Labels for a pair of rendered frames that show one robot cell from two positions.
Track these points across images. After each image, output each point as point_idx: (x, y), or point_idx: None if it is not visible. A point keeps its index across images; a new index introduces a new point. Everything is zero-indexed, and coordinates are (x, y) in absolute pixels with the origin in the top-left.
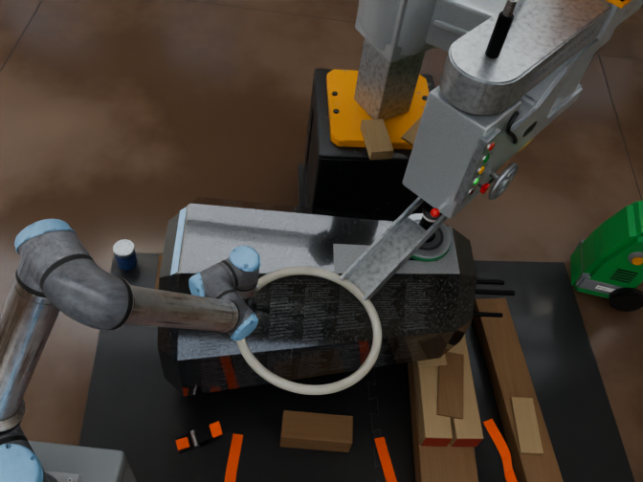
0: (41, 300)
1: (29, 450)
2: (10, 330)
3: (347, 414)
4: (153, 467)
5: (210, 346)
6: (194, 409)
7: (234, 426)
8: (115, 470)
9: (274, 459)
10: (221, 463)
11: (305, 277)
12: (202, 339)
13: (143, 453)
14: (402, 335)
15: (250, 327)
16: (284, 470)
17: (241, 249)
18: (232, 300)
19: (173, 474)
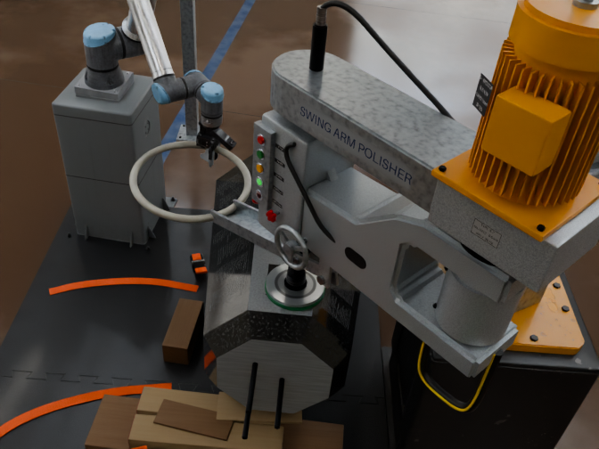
0: None
1: (108, 35)
2: None
3: (200, 365)
4: (183, 243)
5: (221, 189)
6: None
7: (205, 288)
8: (118, 111)
9: (171, 309)
10: (176, 278)
11: (255, 207)
12: (225, 182)
13: (194, 238)
14: (207, 296)
15: (157, 93)
16: (160, 315)
17: (218, 86)
18: (171, 76)
19: (175, 253)
